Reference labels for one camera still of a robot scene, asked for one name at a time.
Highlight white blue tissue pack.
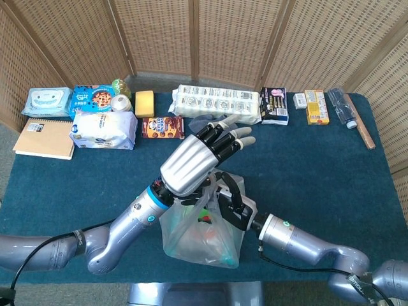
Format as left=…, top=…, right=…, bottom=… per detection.
left=68, top=110, right=139, bottom=151

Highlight teal edged white package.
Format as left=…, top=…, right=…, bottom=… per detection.
left=222, top=251, right=240, bottom=269

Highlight clear plastic bottle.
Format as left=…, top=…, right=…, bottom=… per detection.
left=327, top=87, right=358, bottom=130

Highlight wooden rattan folding screen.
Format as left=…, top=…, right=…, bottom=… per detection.
left=0, top=0, right=408, bottom=224

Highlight yellow box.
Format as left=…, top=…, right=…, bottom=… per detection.
left=303, top=89, right=331, bottom=126

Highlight grey cloth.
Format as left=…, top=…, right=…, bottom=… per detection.
left=187, top=113, right=244, bottom=135

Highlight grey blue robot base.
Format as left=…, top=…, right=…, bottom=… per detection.
left=127, top=281, right=266, bottom=306

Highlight long cream paper roll pack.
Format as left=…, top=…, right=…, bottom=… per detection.
left=171, top=84, right=263, bottom=126

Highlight teal table carpet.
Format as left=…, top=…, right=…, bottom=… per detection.
left=0, top=91, right=408, bottom=285

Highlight blue cookie box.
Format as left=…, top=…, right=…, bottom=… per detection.
left=68, top=84, right=114, bottom=117

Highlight light blue wet wipes pack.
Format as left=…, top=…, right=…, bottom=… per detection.
left=20, top=86, right=74, bottom=118

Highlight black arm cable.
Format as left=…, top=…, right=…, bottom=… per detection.
left=0, top=222, right=113, bottom=306
left=258, top=243, right=393, bottom=306

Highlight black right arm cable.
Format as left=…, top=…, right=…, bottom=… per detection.
left=258, top=243, right=393, bottom=306

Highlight brown wooden stick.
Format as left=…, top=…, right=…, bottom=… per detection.
left=344, top=93, right=377, bottom=150

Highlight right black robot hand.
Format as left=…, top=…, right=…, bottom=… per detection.
left=208, top=170, right=258, bottom=231

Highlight brown spiral notebook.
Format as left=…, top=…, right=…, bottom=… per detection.
left=12, top=117, right=76, bottom=161

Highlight brown chocolate cookie box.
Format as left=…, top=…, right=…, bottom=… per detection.
left=141, top=115, right=186, bottom=140

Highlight white tape roll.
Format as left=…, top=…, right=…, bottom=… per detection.
left=110, top=94, right=133, bottom=113

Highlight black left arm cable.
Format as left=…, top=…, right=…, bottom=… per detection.
left=0, top=222, right=113, bottom=306

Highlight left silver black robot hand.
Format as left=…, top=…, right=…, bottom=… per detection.
left=159, top=114, right=257, bottom=205

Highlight black pink snack pack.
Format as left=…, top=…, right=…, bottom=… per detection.
left=259, top=86, right=289, bottom=126

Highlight yellow sponge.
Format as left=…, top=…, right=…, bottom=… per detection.
left=135, top=90, right=156, bottom=119

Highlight green bottle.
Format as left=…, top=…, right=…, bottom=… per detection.
left=111, top=78, right=133, bottom=101

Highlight small white box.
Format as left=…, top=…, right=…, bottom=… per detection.
left=293, top=92, right=309, bottom=110

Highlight clear plastic bag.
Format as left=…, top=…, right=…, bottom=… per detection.
left=159, top=170, right=247, bottom=270

